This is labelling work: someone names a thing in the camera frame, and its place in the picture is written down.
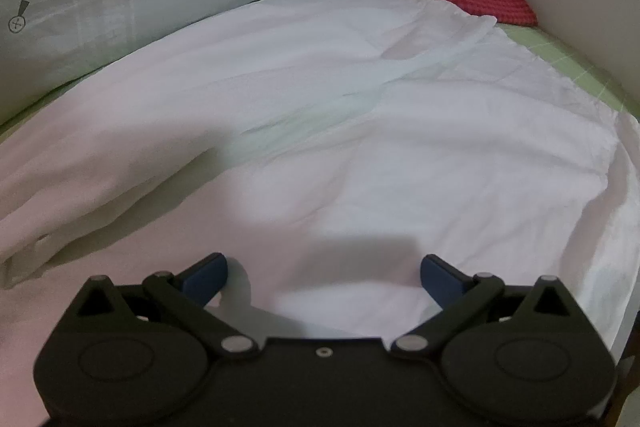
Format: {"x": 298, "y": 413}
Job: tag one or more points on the white garment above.
{"x": 380, "y": 132}

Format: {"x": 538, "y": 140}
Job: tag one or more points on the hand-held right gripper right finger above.
{"x": 439, "y": 279}

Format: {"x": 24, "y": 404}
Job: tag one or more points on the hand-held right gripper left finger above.
{"x": 206, "y": 278}

